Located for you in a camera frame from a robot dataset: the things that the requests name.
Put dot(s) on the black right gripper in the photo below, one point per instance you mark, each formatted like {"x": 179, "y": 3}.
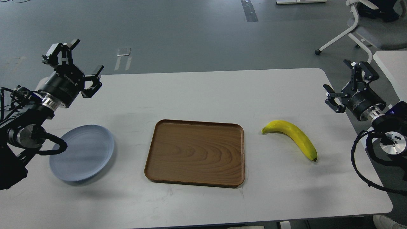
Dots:
{"x": 362, "y": 74}

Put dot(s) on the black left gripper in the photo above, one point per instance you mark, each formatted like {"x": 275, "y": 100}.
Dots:
{"x": 67, "y": 81}

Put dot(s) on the light blue round plate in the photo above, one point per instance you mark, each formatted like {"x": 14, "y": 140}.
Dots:
{"x": 89, "y": 149}

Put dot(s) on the yellow banana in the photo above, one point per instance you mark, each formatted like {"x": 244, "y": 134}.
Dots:
{"x": 296, "y": 134}

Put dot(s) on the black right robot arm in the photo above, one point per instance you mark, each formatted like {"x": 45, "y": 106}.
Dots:
{"x": 386, "y": 142}

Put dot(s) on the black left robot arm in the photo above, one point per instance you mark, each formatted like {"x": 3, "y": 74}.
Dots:
{"x": 23, "y": 112}

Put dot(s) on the white office chair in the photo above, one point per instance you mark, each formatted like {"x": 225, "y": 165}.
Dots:
{"x": 365, "y": 32}

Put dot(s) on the white side table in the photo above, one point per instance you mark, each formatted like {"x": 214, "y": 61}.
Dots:
{"x": 394, "y": 66}

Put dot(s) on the white shoe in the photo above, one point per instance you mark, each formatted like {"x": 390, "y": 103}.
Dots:
{"x": 383, "y": 222}

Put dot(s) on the brown wooden tray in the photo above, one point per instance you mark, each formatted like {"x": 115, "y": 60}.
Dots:
{"x": 196, "y": 153}

